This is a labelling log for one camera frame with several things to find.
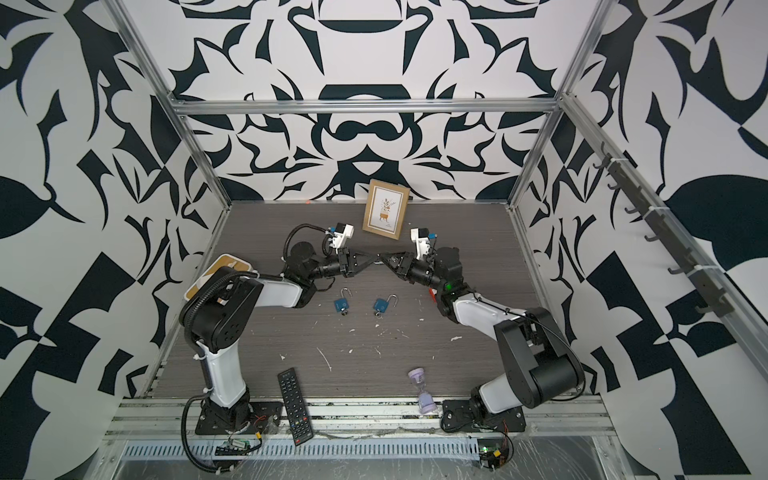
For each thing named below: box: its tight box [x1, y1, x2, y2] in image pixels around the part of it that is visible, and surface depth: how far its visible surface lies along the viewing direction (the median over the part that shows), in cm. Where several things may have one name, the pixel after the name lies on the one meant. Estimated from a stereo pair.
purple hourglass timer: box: [408, 367, 438, 414], surface depth 78 cm
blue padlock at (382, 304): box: [373, 294, 399, 313], surface depth 95 cm
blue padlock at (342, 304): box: [334, 286, 353, 316], surface depth 95 cm
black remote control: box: [277, 367, 314, 447], surface depth 76 cm
